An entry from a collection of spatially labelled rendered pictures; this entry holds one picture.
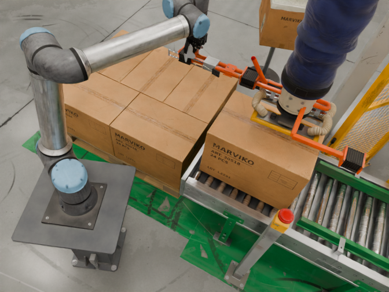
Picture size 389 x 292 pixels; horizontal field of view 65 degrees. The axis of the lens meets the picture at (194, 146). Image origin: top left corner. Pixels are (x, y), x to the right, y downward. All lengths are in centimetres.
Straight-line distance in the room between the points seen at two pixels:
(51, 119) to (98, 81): 123
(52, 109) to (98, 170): 57
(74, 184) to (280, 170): 103
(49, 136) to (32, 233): 51
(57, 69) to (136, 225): 159
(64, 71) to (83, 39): 290
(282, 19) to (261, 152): 147
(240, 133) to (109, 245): 90
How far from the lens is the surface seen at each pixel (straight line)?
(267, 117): 158
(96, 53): 114
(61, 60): 111
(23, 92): 348
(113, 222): 166
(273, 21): 289
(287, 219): 145
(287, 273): 251
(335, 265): 207
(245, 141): 172
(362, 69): 259
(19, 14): 459
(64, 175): 150
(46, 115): 139
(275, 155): 172
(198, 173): 203
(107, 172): 180
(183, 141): 217
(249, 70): 162
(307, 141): 139
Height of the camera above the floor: 227
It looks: 53 degrees down
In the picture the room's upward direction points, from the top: 10 degrees clockwise
